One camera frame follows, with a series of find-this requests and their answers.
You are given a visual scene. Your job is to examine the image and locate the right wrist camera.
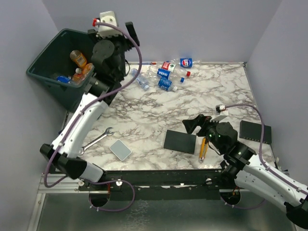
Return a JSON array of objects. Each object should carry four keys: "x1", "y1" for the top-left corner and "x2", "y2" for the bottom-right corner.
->
[{"x1": 210, "y1": 104, "x2": 229, "y2": 122}]

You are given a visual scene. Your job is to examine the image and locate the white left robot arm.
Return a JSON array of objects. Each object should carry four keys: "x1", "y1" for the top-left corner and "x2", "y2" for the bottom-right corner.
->
[{"x1": 44, "y1": 77, "x2": 136, "y2": 190}]

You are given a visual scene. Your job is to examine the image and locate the silver wrench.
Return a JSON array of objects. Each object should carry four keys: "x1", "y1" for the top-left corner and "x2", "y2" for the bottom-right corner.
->
[{"x1": 79, "y1": 127, "x2": 114, "y2": 155}]

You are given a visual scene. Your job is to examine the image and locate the blue label bottle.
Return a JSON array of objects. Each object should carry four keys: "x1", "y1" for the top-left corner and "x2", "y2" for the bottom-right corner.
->
[
  {"x1": 157, "y1": 77, "x2": 178, "y2": 92},
  {"x1": 56, "y1": 76, "x2": 71, "y2": 84}
]

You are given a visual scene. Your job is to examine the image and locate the red label bottle at back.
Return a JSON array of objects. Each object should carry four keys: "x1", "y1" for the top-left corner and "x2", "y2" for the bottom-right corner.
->
[{"x1": 161, "y1": 62, "x2": 176, "y2": 72}]

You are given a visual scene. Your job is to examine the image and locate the black rectangular box centre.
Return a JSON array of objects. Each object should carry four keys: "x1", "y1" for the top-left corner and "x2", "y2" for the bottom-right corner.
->
[{"x1": 163, "y1": 130, "x2": 196, "y2": 154}]

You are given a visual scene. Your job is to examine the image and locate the dark green plastic bin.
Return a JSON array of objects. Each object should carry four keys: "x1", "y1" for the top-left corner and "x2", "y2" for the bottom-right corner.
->
[{"x1": 26, "y1": 29, "x2": 94, "y2": 112}]

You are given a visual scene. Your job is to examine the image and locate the black box right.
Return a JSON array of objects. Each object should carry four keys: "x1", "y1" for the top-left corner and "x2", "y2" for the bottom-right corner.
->
[{"x1": 239, "y1": 120, "x2": 272, "y2": 144}]

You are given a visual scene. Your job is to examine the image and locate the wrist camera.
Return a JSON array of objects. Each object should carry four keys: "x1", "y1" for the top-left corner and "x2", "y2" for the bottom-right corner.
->
[
  {"x1": 210, "y1": 104, "x2": 229, "y2": 122},
  {"x1": 92, "y1": 11, "x2": 120, "y2": 38}
]

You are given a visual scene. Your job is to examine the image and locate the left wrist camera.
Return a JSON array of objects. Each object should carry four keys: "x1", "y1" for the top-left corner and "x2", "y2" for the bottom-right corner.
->
[{"x1": 92, "y1": 11, "x2": 120, "y2": 38}]

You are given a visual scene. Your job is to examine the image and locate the white grey rectangular case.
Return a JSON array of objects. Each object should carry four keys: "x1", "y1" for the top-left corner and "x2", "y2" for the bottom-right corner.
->
[{"x1": 110, "y1": 140, "x2": 131, "y2": 161}]

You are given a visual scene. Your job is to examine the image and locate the big orange bottle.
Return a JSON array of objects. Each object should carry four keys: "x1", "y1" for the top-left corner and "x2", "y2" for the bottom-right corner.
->
[{"x1": 71, "y1": 63, "x2": 94, "y2": 84}]

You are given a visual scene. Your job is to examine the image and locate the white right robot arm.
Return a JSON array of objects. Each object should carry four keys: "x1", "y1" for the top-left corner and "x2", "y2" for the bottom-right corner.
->
[{"x1": 183, "y1": 115, "x2": 308, "y2": 229}]

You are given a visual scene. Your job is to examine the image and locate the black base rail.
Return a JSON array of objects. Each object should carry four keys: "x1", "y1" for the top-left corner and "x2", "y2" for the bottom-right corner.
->
[{"x1": 79, "y1": 169, "x2": 241, "y2": 205}]

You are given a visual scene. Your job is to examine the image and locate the clear crushed water bottle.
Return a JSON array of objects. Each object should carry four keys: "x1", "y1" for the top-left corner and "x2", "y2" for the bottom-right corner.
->
[{"x1": 130, "y1": 68, "x2": 150, "y2": 91}]

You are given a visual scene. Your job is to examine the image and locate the small orange juice bottle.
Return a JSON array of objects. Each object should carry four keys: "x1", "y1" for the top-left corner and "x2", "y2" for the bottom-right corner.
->
[{"x1": 70, "y1": 50, "x2": 87, "y2": 69}]

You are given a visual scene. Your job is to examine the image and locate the yellow utility knife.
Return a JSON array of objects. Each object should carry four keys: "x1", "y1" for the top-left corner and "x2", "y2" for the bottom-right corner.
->
[{"x1": 199, "y1": 137, "x2": 208, "y2": 163}]

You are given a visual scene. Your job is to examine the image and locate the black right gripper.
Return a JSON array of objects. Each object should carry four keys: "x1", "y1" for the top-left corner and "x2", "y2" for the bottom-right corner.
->
[{"x1": 183, "y1": 113, "x2": 225, "y2": 153}]

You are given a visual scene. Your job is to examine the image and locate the pepsi bottle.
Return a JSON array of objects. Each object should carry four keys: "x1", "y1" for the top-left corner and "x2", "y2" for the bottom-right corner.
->
[
  {"x1": 171, "y1": 58, "x2": 202, "y2": 68},
  {"x1": 149, "y1": 65, "x2": 170, "y2": 79}
]

